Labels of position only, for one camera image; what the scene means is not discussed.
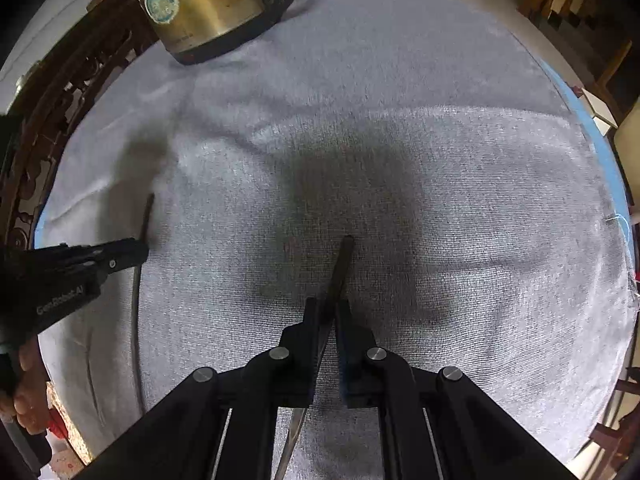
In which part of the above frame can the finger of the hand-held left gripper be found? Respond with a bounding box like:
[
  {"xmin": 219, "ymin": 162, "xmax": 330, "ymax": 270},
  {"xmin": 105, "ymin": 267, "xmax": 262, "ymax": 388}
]
[
  {"xmin": 62, "ymin": 236, "xmax": 149, "ymax": 261},
  {"xmin": 95, "ymin": 254, "xmax": 149, "ymax": 277}
]

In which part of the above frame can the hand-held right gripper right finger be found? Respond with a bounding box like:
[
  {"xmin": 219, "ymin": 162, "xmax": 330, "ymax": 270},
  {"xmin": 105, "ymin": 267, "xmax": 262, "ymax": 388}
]
[{"xmin": 334, "ymin": 299, "xmax": 581, "ymax": 480}]

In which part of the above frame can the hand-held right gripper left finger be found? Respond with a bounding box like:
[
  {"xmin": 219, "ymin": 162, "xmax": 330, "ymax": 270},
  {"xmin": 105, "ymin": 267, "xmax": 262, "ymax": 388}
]
[{"xmin": 82, "ymin": 297, "xmax": 328, "ymax": 480}]

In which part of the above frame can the person's left hand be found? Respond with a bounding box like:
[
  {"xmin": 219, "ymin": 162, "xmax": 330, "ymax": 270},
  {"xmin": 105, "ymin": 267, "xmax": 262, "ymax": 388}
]
[{"xmin": 12, "ymin": 336, "xmax": 53, "ymax": 437}]

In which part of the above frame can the carved dark wooden chair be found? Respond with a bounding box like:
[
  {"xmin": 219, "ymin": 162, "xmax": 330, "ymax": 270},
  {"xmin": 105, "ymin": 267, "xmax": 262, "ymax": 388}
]
[{"xmin": 0, "ymin": 7, "xmax": 161, "ymax": 256}]

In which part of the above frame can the grey cloth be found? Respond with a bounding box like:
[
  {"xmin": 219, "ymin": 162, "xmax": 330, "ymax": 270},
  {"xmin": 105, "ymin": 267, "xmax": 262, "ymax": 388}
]
[{"xmin": 37, "ymin": 0, "xmax": 640, "ymax": 480}]

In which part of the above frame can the brass electric kettle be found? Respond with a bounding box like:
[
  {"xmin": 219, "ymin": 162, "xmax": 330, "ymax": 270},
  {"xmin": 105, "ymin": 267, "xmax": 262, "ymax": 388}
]
[{"xmin": 110, "ymin": 0, "xmax": 313, "ymax": 66}]

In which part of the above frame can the small white box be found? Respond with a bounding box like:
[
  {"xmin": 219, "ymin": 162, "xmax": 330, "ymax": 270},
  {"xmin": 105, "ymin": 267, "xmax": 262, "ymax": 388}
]
[{"xmin": 580, "ymin": 87, "xmax": 621, "ymax": 136}]

